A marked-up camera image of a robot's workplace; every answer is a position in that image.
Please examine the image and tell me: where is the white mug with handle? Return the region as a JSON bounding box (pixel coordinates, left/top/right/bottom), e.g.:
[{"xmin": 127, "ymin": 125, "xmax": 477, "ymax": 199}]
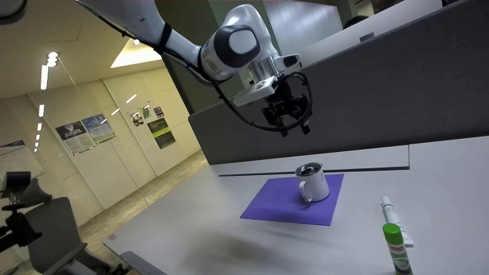
[{"xmin": 295, "ymin": 162, "xmax": 330, "ymax": 203}]

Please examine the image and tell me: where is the camera on mount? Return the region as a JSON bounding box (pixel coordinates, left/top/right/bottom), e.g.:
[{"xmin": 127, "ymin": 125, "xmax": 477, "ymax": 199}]
[{"xmin": 0, "ymin": 171, "xmax": 53, "ymax": 253}]

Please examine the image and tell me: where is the grey desk partition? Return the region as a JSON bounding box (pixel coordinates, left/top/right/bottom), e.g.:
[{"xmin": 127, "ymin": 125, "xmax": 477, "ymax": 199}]
[{"xmin": 188, "ymin": 0, "xmax": 489, "ymax": 166}]

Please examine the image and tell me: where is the grey office chair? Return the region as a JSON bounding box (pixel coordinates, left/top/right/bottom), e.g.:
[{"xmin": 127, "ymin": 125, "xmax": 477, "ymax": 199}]
[{"xmin": 24, "ymin": 196, "xmax": 128, "ymax": 275}]

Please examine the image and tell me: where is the group of small wall notices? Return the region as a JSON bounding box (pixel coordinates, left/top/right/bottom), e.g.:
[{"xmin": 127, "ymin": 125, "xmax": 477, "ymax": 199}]
[{"xmin": 129, "ymin": 106, "xmax": 165, "ymax": 127}]

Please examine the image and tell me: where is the purple mat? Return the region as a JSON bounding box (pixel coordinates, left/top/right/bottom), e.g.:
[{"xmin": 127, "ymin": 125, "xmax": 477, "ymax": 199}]
[{"xmin": 240, "ymin": 173, "xmax": 345, "ymax": 226}]

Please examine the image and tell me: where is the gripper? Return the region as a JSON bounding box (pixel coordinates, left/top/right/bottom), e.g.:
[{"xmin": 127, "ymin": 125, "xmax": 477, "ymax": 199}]
[{"xmin": 261, "ymin": 78, "xmax": 311, "ymax": 138}]

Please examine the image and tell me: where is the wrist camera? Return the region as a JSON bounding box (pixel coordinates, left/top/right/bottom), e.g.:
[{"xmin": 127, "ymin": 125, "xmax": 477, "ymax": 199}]
[{"xmin": 233, "ymin": 76, "xmax": 278, "ymax": 107}]

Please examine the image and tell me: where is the dark green poster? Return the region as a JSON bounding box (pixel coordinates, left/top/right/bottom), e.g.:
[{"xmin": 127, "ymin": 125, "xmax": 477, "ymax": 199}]
[{"xmin": 147, "ymin": 117, "xmax": 176, "ymax": 150}]

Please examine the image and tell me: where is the green cap glue stick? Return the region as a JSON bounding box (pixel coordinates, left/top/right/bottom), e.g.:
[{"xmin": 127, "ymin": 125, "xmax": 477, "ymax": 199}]
[{"xmin": 382, "ymin": 223, "xmax": 414, "ymax": 275}]

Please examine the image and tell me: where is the row of posters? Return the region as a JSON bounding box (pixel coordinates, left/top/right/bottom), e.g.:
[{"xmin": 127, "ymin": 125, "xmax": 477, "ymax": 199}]
[{"xmin": 55, "ymin": 113, "xmax": 116, "ymax": 155}]

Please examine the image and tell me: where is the white tube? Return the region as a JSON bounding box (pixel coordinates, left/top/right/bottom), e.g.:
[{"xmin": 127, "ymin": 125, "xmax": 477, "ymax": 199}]
[{"xmin": 382, "ymin": 196, "xmax": 415, "ymax": 248}]

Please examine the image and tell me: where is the white partition panel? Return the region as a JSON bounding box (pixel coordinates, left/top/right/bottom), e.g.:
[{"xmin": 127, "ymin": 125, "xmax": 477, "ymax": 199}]
[{"xmin": 298, "ymin": 0, "xmax": 444, "ymax": 67}]

